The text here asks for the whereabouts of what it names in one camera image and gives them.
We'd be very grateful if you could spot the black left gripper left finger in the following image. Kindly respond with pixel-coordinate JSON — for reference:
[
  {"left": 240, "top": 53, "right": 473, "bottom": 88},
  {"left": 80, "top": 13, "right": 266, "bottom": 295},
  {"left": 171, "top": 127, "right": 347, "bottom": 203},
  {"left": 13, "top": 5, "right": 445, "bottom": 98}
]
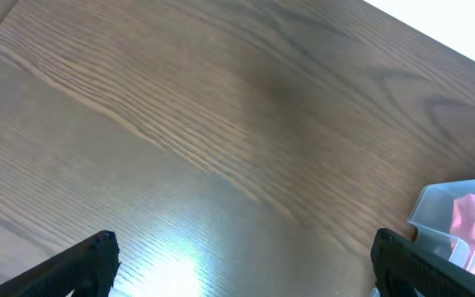
[{"left": 0, "top": 230, "right": 120, "bottom": 297}]

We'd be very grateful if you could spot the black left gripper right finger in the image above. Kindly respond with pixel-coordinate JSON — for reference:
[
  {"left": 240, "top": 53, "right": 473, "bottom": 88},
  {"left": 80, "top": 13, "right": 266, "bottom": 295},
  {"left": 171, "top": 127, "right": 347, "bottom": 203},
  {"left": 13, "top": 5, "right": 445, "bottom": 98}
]
[{"left": 370, "top": 228, "right": 475, "bottom": 297}]

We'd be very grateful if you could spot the clear plastic storage bin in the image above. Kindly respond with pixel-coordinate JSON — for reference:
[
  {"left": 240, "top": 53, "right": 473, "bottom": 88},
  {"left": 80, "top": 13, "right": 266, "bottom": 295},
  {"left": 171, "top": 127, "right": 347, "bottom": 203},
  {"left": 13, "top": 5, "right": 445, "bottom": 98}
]
[{"left": 371, "top": 179, "right": 475, "bottom": 296}]

